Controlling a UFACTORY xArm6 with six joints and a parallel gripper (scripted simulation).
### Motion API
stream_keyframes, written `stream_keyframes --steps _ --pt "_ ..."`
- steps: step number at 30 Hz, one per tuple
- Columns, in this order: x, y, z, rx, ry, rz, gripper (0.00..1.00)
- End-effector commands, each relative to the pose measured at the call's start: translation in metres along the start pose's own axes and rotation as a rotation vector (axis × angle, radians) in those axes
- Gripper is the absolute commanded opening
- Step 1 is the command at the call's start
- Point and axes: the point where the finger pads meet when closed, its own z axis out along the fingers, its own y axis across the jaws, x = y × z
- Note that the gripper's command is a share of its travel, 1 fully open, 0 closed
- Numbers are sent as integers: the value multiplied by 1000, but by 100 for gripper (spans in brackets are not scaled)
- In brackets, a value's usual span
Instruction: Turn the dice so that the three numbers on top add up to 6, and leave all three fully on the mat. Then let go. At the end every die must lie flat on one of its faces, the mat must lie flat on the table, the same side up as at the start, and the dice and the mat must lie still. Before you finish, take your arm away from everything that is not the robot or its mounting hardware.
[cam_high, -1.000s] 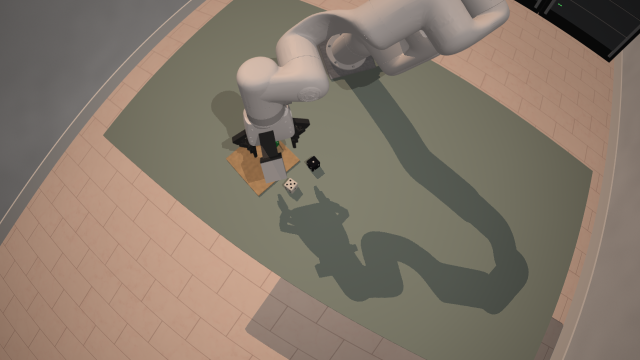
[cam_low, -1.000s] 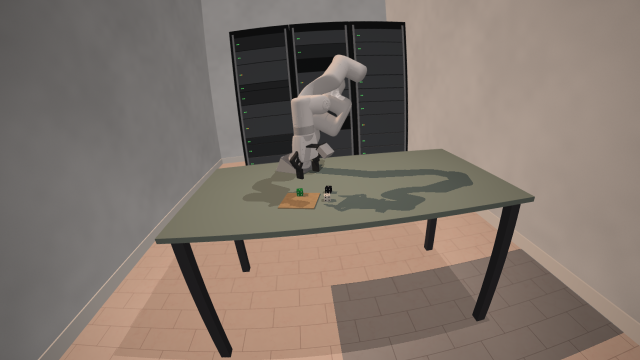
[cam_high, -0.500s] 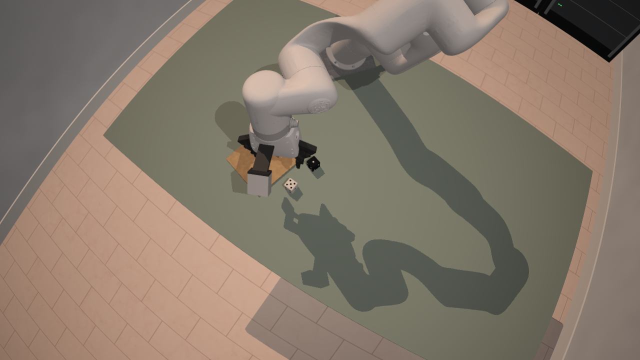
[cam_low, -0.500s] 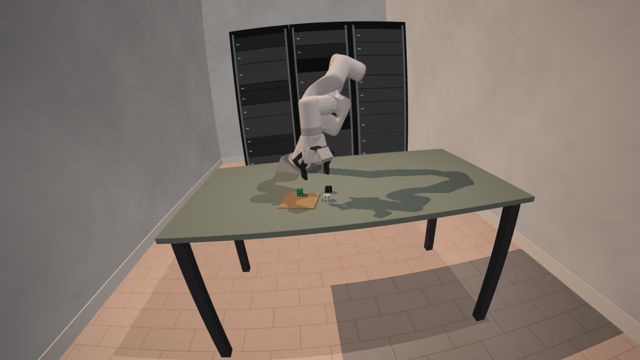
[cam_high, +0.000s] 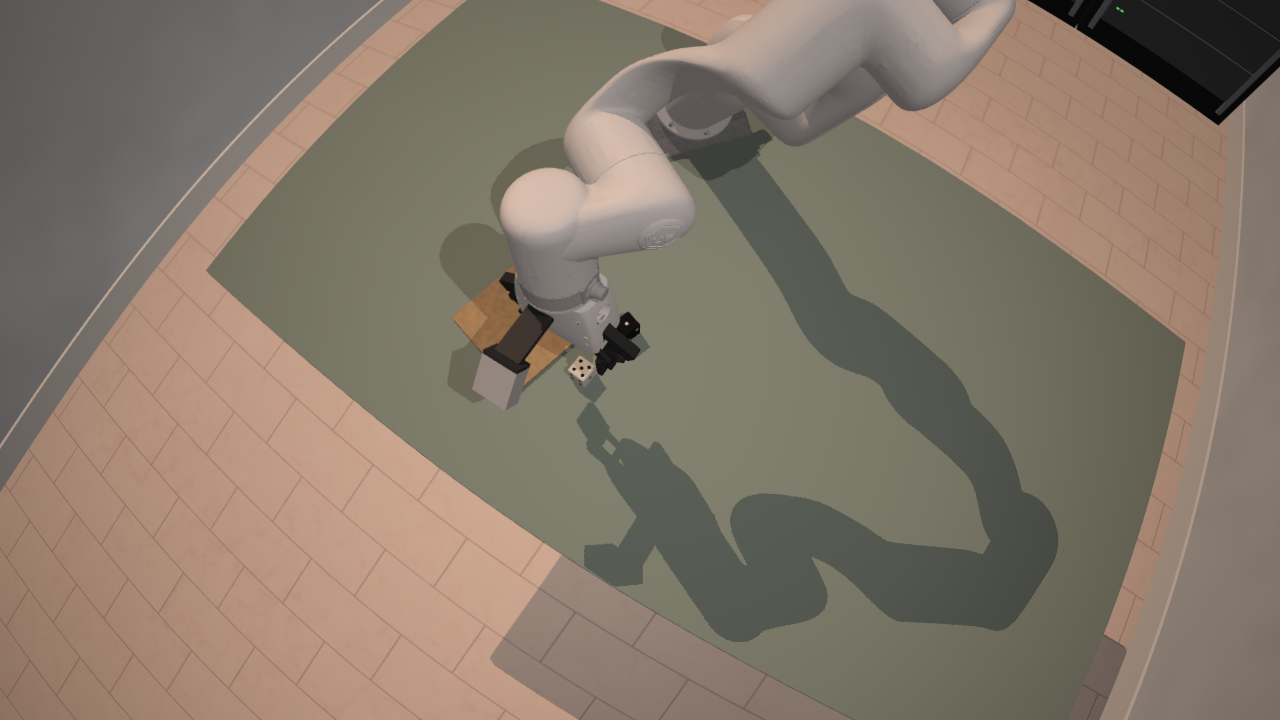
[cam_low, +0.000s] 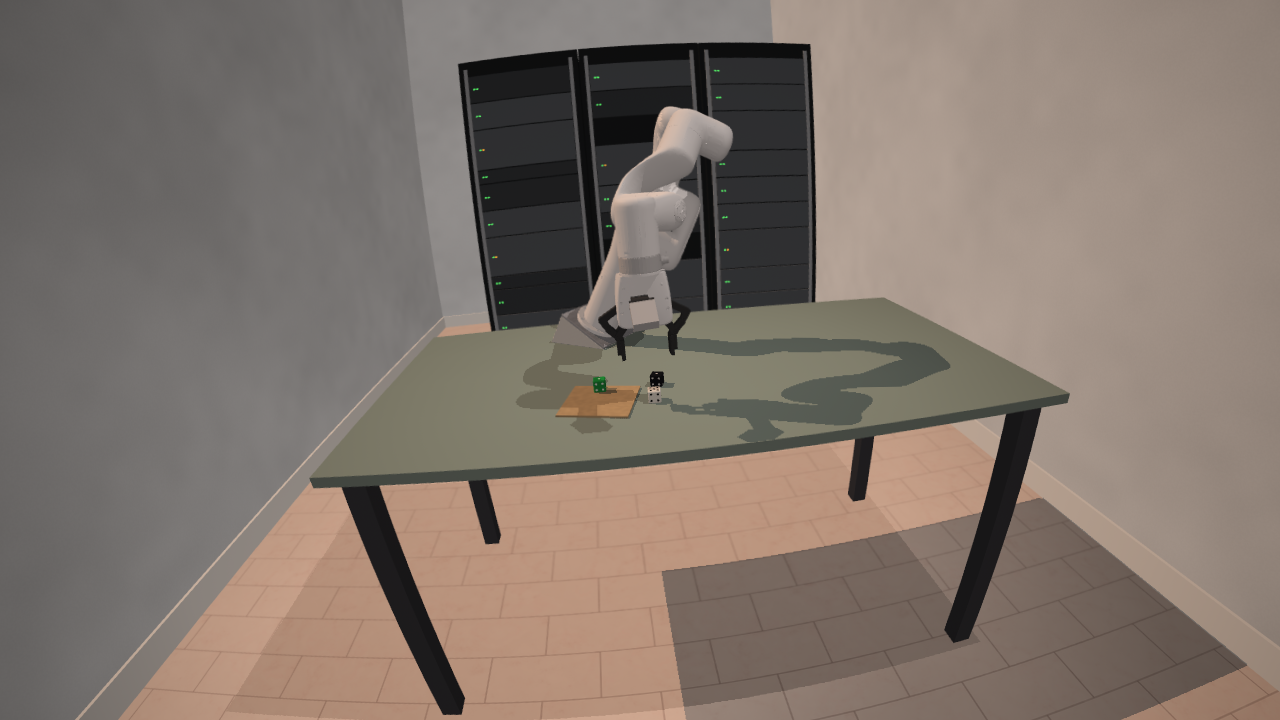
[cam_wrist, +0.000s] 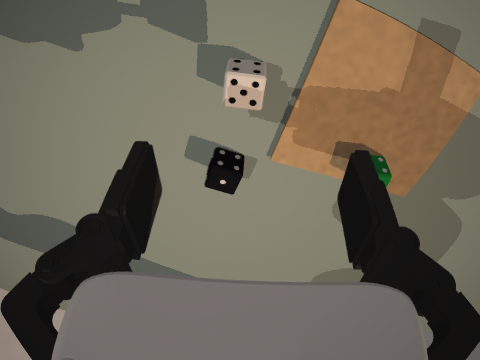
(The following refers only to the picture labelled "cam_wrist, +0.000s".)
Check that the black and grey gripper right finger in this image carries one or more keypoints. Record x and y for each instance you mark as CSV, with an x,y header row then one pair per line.
x,y
372,238

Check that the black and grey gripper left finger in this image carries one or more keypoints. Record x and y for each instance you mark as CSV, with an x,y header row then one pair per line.
x,y
121,228

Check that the tan mat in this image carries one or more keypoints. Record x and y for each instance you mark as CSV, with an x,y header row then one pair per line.
x,y
375,84

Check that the green die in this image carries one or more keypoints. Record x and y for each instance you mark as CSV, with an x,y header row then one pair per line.
x,y
382,169

